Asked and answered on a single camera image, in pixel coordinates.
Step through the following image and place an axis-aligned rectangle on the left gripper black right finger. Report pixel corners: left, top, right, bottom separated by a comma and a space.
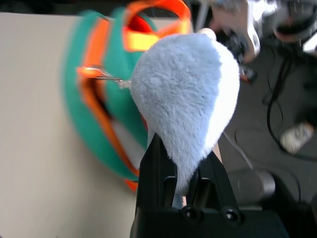
187, 151, 241, 214

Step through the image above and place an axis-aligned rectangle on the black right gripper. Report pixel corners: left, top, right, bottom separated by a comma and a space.
222, 32, 258, 85

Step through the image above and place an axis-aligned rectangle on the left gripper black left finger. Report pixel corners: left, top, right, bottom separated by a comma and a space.
136, 132, 178, 209

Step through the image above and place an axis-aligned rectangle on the grey plush dolphin keychain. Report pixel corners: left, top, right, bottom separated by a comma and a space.
99, 27, 241, 196

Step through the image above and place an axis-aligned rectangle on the teal and orange backpack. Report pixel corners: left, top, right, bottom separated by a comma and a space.
61, 0, 193, 193

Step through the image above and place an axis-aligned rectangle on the dark robot right leg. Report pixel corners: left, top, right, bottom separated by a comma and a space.
227, 170, 277, 199

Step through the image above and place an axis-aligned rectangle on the white speckled shoe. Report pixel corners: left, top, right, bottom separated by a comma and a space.
279, 122, 315, 155

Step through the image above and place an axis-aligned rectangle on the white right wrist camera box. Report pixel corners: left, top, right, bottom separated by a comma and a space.
208, 0, 261, 64

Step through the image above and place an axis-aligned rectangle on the white floor cable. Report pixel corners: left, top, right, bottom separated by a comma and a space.
222, 132, 253, 170

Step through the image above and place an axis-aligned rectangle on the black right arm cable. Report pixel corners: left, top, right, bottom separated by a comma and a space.
262, 47, 317, 159

